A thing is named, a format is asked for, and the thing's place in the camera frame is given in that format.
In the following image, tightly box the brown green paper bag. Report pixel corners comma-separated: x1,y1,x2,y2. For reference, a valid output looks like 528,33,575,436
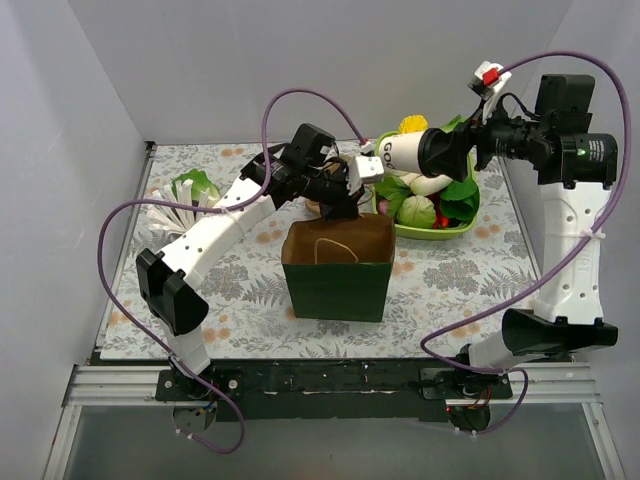
281,214,396,323

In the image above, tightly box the purple cable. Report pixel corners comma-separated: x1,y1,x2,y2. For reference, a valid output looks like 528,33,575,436
419,50,629,436
97,88,374,455

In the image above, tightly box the small bok choy toy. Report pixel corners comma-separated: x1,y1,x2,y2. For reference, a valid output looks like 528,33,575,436
171,168,220,202

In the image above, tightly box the white radish toy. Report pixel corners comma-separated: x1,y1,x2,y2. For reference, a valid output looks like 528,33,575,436
409,175,452,197

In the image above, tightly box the aluminium frame rail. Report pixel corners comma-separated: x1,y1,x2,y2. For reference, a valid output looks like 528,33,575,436
44,362,625,479

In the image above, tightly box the large napa cabbage toy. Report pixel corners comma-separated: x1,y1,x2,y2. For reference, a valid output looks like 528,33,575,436
440,114,465,133

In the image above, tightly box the red pepper toy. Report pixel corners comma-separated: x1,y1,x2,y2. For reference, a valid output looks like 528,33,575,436
431,196,449,229

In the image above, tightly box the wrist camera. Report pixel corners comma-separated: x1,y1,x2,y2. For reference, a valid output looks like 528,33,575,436
468,61,512,118
347,155,385,195

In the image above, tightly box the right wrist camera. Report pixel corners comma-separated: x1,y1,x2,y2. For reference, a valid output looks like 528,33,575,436
468,61,512,118

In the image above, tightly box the yellow leafy vegetable toy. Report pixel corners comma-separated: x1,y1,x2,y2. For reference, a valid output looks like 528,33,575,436
397,115,429,134

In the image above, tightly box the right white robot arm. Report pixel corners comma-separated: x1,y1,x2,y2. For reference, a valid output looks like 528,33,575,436
452,74,618,398

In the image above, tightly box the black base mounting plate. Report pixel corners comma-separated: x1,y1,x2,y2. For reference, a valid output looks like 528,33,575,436
155,358,515,422

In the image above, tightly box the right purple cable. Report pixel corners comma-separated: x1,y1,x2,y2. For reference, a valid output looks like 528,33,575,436
419,50,629,436

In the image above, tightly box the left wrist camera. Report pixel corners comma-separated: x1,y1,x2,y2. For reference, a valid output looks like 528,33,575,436
347,155,385,195

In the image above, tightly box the green plastic basket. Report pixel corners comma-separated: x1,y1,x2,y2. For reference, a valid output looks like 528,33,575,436
372,130,481,242

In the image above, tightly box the purple onion toy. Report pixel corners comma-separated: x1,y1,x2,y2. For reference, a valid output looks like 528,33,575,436
377,198,396,218

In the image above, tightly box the white paper coffee cup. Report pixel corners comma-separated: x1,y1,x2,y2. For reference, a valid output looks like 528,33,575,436
377,131,425,174

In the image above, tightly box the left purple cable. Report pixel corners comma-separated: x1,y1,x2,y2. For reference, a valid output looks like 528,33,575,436
97,88,374,455

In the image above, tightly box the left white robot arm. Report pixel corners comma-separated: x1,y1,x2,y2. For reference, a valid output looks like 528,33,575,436
136,123,364,400

